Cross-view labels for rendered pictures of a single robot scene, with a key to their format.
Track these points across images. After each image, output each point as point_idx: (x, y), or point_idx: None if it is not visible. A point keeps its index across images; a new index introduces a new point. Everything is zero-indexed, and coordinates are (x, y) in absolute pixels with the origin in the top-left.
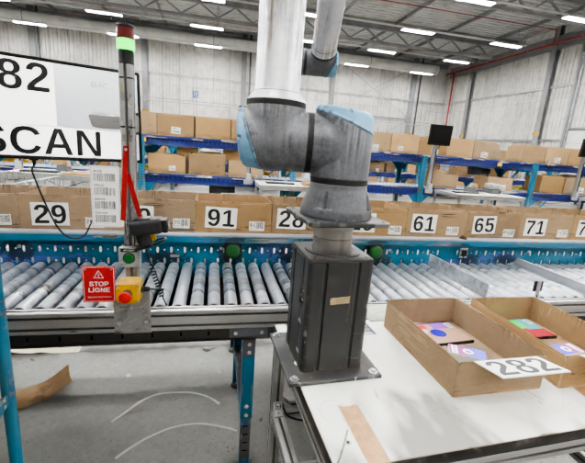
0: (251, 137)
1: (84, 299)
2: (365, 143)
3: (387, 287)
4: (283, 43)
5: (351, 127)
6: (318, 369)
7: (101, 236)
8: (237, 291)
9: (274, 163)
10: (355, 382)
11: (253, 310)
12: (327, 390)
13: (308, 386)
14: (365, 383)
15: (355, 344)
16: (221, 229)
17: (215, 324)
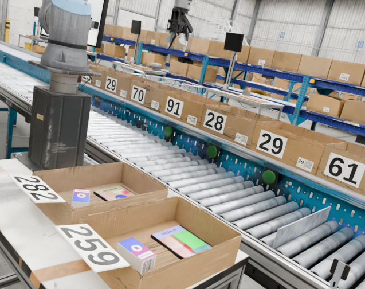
0: (38, 15)
1: None
2: (58, 16)
3: (205, 190)
4: None
5: (51, 5)
6: (31, 159)
7: (119, 101)
8: None
9: (46, 30)
10: (29, 171)
11: (101, 149)
12: (15, 164)
13: (17, 160)
14: (30, 173)
15: (43, 152)
16: (172, 115)
17: (88, 151)
